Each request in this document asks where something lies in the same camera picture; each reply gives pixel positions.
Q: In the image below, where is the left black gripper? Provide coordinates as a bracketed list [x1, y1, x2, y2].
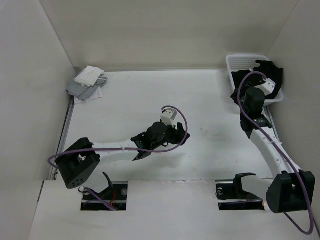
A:
[151, 119, 189, 150]

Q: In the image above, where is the black tank top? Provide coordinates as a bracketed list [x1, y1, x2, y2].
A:
[254, 60, 284, 100]

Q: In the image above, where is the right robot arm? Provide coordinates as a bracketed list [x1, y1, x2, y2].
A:
[231, 87, 316, 214]

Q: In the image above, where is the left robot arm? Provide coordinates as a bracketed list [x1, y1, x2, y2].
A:
[55, 121, 190, 200]

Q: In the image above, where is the white bottom folded tank top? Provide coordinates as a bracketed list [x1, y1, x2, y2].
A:
[73, 87, 103, 105]

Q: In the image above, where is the white folded tank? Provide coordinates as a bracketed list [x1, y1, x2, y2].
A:
[74, 65, 104, 87]
[73, 87, 103, 105]

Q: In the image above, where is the grey folded tank top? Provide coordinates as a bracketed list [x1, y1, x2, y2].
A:
[65, 74, 108, 101]

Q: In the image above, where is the black garment in basket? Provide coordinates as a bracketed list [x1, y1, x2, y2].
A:
[231, 70, 262, 89]

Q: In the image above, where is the white plastic laundry basket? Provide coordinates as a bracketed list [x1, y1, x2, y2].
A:
[225, 54, 284, 106]

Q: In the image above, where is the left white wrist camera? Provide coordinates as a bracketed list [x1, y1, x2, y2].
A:
[160, 108, 178, 127]

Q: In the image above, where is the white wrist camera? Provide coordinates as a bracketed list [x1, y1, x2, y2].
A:
[160, 108, 178, 127]
[257, 78, 276, 96]

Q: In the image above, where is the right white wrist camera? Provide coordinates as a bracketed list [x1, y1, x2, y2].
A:
[257, 78, 276, 96]

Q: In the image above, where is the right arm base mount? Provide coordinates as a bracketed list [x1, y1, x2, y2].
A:
[215, 181, 265, 211]

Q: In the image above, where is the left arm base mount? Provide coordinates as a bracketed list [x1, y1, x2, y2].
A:
[78, 182, 129, 211]

